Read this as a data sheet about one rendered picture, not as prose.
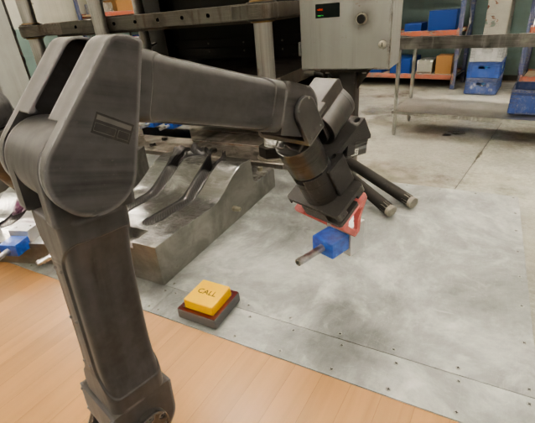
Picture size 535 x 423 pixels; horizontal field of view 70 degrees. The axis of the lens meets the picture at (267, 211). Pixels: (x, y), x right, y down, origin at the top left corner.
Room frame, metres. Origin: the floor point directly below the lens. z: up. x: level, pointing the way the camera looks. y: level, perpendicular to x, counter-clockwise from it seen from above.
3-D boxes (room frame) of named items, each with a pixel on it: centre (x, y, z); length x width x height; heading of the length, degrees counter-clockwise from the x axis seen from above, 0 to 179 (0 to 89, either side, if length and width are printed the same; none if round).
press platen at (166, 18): (1.96, 0.27, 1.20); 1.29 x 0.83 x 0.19; 60
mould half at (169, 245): (0.90, 0.21, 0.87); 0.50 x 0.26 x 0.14; 150
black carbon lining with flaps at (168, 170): (0.89, 0.22, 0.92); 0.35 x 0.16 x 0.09; 150
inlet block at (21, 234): (0.73, 0.56, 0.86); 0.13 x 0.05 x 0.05; 168
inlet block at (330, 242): (0.52, -0.09, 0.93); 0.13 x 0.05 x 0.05; 129
